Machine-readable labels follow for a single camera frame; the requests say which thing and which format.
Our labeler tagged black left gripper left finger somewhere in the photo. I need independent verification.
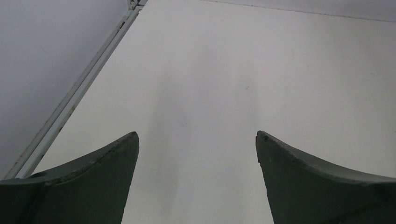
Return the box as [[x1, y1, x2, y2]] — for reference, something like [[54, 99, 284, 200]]
[[0, 132, 139, 224]]

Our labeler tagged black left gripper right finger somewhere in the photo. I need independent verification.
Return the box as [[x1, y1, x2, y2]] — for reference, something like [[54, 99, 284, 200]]
[[255, 131, 396, 224]]

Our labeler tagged aluminium frame rail left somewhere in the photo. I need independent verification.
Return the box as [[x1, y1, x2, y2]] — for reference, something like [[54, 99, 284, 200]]
[[0, 0, 146, 180]]

